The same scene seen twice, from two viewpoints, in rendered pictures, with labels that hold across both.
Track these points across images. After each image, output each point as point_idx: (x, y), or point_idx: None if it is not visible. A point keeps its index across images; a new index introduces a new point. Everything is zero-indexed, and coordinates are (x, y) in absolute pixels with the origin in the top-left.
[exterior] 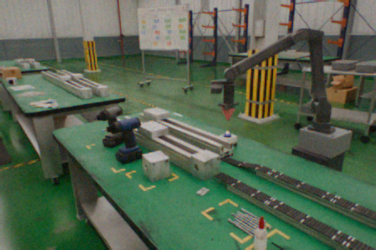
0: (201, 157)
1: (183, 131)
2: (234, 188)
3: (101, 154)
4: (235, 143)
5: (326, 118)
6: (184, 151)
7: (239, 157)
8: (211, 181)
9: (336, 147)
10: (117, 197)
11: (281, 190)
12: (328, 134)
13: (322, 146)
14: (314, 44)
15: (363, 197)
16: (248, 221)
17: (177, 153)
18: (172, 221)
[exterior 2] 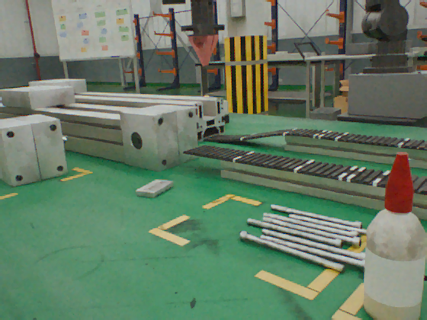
0: (148, 111)
1: (110, 98)
2: (242, 167)
3: None
4: (225, 116)
5: (399, 43)
6: (105, 113)
7: (239, 133)
8: (178, 170)
9: (426, 95)
10: None
11: (359, 165)
12: (408, 73)
13: (400, 97)
14: None
15: None
16: (308, 229)
17: (89, 121)
18: (41, 267)
